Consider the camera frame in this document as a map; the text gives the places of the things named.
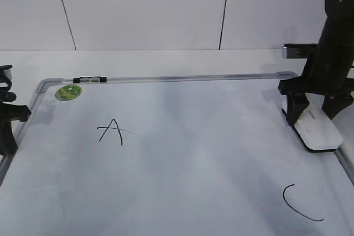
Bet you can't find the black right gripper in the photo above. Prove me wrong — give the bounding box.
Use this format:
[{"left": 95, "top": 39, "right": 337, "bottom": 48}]
[{"left": 278, "top": 36, "right": 353, "bottom": 124}]

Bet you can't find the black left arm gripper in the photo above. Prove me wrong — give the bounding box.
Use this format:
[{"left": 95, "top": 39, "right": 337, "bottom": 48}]
[{"left": 1, "top": 81, "right": 31, "bottom": 155}]

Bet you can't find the white whiteboard eraser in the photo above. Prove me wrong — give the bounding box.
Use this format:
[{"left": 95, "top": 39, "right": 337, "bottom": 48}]
[{"left": 291, "top": 94, "right": 343, "bottom": 153}]

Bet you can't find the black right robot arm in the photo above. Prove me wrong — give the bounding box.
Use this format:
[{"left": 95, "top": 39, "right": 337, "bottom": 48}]
[{"left": 278, "top": 0, "right": 353, "bottom": 125}]

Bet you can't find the green round magnet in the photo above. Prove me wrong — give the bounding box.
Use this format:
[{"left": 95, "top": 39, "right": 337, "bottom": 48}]
[{"left": 55, "top": 84, "right": 82, "bottom": 101}]

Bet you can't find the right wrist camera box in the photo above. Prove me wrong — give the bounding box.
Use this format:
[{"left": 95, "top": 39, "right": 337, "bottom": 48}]
[{"left": 281, "top": 43, "right": 354, "bottom": 68}]

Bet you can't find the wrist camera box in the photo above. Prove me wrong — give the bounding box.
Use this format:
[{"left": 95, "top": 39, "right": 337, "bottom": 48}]
[
  {"left": 0, "top": 65, "right": 13, "bottom": 83},
  {"left": 281, "top": 43, "right": 354, "bottom": 68}
]

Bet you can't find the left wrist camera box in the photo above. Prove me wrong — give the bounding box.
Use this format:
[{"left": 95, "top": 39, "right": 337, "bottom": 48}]
[{"left": 0, "top": 65, "right": 13, "bottom": 83}]

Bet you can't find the white board with aluminium frame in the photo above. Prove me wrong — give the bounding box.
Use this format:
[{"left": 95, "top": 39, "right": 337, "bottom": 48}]
[{"left": 1, "top": 72, "right": 353, "bottom": 235}]

